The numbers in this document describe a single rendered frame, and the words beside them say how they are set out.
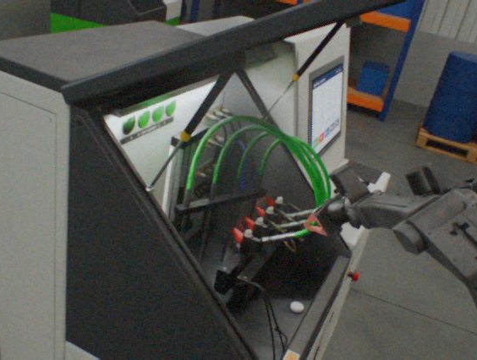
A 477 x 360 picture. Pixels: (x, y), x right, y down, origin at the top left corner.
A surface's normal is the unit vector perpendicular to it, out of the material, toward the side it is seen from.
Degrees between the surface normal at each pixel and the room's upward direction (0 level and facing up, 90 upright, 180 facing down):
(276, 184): 90
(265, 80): 90
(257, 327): 0
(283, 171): 90
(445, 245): 40
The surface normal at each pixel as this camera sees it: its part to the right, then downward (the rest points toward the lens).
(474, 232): -0.37, -0.57
